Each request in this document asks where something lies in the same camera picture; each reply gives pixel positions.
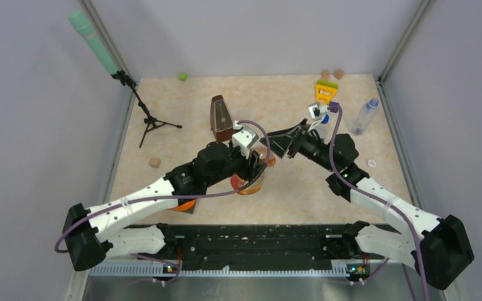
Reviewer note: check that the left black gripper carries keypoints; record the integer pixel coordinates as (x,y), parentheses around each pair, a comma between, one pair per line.
(250,172)

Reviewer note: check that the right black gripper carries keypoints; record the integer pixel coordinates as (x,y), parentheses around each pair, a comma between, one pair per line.
(281,142)

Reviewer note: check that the orange juice bottle yellow cap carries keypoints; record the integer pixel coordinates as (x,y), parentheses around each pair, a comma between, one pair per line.
(236,182)

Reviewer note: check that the clear small water bottle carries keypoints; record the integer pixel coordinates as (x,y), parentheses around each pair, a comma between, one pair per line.
(365,116)

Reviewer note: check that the blue cap labelled bottle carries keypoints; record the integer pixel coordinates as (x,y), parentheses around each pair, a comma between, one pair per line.
(321,130)

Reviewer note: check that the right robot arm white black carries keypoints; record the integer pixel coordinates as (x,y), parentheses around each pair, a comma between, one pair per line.
(435,247)

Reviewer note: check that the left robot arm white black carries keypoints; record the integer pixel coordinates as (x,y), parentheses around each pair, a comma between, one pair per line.
(92,235)

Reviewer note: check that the brown wooden metronome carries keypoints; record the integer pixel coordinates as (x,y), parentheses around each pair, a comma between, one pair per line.
(221,121)

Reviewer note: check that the purple cube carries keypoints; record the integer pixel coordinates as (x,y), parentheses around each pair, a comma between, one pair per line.
(334,106)

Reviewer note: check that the yellow triangular toy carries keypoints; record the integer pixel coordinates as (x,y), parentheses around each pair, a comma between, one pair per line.
(325,91)

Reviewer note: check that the orange tape dispenser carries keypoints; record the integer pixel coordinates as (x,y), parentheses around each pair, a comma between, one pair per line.
(185,204)

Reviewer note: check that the dark grey square mat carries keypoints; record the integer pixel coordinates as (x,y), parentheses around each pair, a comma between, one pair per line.
(193,209)

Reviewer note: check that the tan wooden block left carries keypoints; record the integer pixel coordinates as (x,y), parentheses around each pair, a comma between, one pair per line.
(325,75)

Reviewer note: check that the tan wooden block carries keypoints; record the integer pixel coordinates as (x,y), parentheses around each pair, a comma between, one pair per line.
(325,75)
(339,74)

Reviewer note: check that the tan wooden block right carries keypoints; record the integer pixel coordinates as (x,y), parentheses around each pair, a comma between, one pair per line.
(339,74)

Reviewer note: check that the tan wooden cube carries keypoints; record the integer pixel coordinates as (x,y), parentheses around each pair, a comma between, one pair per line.
(154,162)

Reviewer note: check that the black tripod microphone stand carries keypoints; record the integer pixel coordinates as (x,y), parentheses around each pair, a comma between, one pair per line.
(152,123)

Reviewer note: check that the small green cube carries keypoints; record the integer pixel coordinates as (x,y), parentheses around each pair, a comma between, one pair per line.
(182,77)

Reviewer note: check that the mint green microphone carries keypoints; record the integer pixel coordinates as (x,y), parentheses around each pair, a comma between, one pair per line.
(84,28)

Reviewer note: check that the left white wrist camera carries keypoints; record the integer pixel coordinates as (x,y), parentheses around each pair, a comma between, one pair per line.
(244,137)

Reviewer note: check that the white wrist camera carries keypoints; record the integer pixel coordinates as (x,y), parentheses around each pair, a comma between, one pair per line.
(244,137)
(319,114)

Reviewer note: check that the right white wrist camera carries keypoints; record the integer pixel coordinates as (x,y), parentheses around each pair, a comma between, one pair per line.
(319,114)

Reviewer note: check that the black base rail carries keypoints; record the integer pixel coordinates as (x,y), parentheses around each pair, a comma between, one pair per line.
(258,247)

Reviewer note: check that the grey toothed cable tray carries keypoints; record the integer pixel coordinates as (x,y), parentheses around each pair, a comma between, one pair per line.
(160,270)

